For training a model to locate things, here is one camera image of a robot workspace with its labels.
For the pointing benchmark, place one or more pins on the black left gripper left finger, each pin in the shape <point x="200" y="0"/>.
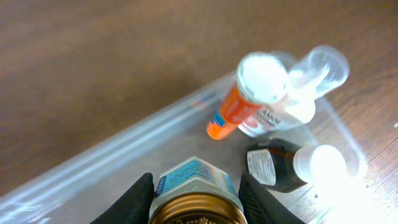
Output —
<point x="133" y="206"/>

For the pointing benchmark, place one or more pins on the small jar gold lid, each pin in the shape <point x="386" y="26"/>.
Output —
<point x="195" y="191"/>

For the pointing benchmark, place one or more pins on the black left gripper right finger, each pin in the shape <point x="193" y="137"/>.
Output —
<point x="260" y="206"/>

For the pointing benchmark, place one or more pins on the orange tablet tube white cap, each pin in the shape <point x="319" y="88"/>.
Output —
<point x="260" y="80"/>

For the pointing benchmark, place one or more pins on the dark brown syrup bottle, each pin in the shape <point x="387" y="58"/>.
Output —
<point x="283" y="166"/>

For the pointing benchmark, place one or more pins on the clear plastic container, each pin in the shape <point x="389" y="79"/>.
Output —
<point x="84" y="187"/>

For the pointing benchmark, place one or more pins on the white calamine spray bottle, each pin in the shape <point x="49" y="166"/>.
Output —
<point x="321" y="71"/>

